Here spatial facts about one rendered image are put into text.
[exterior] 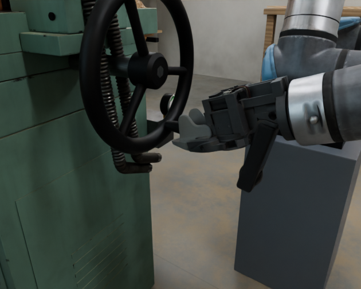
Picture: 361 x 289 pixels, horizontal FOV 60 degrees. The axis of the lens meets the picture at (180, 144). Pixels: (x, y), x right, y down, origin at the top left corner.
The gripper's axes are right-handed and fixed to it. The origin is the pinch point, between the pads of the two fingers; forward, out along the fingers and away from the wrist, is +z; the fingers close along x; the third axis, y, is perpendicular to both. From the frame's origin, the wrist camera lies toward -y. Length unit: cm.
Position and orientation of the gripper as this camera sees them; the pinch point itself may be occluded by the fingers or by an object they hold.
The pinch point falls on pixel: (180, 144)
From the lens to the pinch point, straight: 55.0
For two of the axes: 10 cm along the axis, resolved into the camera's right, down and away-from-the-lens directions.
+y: -2.9, -9.3, -2.3
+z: -8.0, 1.1, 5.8
